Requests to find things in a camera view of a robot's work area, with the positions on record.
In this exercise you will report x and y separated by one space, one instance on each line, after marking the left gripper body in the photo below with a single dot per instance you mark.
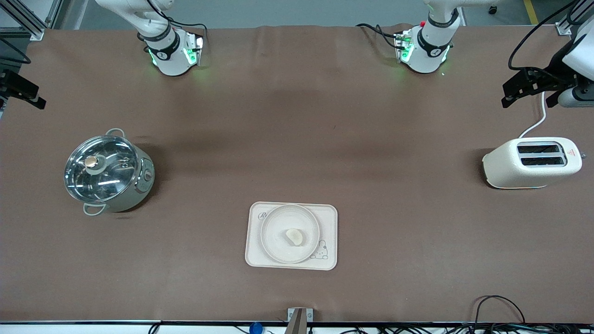
553 78

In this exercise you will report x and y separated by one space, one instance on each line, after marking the steel electric cooking pot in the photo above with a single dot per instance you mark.
139 190

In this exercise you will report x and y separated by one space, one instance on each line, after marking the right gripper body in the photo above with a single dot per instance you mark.
10 83

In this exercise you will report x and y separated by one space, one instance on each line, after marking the round beige plate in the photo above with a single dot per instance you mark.
278 246

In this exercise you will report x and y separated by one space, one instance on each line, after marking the glass pot lid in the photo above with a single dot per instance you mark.
106 178

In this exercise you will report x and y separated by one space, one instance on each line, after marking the small pale steamed bun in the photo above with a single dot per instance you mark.
294 237

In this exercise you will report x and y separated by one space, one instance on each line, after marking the cream two-slot toaster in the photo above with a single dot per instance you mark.
519 174

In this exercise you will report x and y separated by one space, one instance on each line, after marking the small blue round object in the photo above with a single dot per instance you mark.
255 328

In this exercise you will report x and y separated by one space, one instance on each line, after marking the beige rabbit print tray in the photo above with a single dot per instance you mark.
253 260

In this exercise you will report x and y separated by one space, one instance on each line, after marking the brown table mat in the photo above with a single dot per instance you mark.
297 116

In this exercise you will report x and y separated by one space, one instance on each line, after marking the grey metal camera bracket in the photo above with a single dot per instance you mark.
299 320

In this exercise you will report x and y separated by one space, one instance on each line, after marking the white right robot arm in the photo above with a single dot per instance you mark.
169 55

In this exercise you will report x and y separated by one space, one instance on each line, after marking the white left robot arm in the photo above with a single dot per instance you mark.
431 46

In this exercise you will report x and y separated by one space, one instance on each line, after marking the aluminium frame profile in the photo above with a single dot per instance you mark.
564 28
28 23

